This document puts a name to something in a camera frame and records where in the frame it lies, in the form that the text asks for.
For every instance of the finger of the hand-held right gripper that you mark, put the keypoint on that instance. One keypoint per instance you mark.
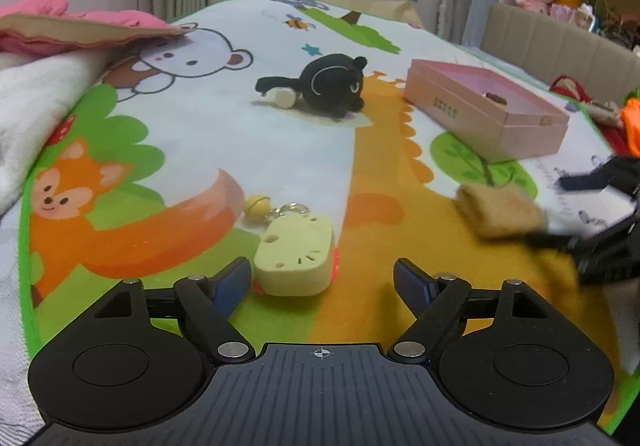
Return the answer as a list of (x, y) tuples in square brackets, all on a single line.
[(610, 174), (555, 240)]

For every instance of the orange object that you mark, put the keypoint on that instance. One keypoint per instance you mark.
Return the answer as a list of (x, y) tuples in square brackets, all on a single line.
[(632, 124)]

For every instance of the red cloth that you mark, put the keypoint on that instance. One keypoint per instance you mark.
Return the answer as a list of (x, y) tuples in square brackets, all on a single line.
[(572, 89)]

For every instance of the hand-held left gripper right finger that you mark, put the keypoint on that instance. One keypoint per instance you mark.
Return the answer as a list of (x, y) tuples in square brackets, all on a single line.
[(412, 283)]

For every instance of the beige padded headboard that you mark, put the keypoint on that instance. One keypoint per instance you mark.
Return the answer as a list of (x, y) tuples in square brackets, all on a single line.
[(540, 49)]

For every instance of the tan plush toast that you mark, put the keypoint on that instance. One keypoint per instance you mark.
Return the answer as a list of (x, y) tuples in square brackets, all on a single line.
[(500, 211)]

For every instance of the black plush toy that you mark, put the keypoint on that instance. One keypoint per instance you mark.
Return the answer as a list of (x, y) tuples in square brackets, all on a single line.
[(330, 84)]

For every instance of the cartoon animal play mat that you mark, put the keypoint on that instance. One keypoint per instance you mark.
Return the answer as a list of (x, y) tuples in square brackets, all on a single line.
[(300, 166)]

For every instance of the pink cardboard box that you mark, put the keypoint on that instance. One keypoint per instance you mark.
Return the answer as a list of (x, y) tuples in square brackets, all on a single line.
[(480, 126)]

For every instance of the white blanket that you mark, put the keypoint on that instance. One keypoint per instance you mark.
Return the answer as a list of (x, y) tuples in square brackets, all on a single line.
[(45, 106)]

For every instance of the small cream toy bottle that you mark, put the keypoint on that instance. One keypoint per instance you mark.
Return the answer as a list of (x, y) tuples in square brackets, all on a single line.
[(285, 98)]

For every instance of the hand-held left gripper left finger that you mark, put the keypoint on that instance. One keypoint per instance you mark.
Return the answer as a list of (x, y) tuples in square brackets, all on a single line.
[(230, 283)]

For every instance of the small pink toy boxes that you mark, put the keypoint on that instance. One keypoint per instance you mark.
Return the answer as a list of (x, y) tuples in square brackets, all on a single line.
[(575, 16)]

